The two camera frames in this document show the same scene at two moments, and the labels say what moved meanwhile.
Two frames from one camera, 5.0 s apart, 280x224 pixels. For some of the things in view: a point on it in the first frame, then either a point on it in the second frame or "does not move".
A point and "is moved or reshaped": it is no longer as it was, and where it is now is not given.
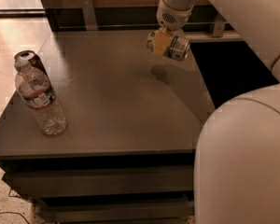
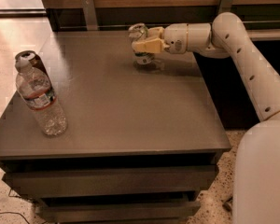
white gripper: (173, 19) → (175, 37)
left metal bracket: (87, 4) does not move
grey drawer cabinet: (127, 155) does not move
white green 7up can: (177, 48) is moved or reshaped
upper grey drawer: (101, 180) does not move
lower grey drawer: (77, 212) does not move
